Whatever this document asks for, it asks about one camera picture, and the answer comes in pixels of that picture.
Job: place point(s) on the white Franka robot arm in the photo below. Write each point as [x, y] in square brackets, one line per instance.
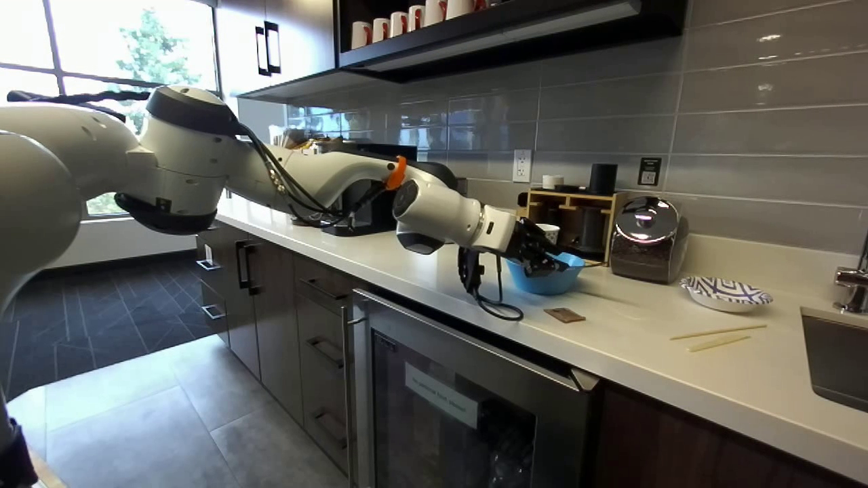
[181, 165]

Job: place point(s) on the dark steel rice cooker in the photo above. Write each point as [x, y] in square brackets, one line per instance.
[647, 246]

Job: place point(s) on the wooden chopstick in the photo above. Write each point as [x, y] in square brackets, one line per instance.
[720, 344]
[720, 332]

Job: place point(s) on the small white cup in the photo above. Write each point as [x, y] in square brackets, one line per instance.
[552, 184]

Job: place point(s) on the small brown card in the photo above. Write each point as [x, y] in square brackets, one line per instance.
[564, 317]

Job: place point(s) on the steel undermount sink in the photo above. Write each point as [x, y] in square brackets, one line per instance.
[837, 361]

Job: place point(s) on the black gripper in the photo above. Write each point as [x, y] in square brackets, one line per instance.
[532, 246]

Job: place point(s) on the undercounter glass door fridge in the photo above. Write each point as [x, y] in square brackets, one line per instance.
[398, 407]

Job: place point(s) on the black cylinder canister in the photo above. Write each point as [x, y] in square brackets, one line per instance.
[604, 180]

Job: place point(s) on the black camera on tripod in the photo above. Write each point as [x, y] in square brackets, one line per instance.
[54, 98]

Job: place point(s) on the black wall switch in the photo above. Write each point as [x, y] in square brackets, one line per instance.
[650, 172]

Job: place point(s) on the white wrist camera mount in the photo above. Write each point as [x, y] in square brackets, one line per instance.
[499, 231]

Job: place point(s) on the white wall outlet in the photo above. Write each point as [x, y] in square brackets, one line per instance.
[521, 168]

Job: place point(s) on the blue patterned plate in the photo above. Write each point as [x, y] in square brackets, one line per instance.
[724, 295]

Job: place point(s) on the wooden countertop organizer rack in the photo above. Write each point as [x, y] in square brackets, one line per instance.
[570, 196]

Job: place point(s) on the blue bowl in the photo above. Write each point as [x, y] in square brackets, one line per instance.
[564, 277]

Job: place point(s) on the dark wood sink cabinet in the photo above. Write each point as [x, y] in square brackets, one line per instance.
[678, 451]

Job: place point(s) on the dark wood drawer cabinet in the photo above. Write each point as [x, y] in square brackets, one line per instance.
[271, 317]

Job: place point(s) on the white red mug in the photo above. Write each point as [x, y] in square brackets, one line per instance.
[361, 33]
[381, 29]
[415, 17]
[399, 27]
[438, 12]
[463, 8]

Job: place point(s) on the large glass window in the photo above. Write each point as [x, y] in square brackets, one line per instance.
[91, 36]

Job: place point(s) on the chrome faucet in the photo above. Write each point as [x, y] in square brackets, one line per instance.
[855, 280]

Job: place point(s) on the black wall shelf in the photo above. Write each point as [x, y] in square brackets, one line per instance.
[543, 29]

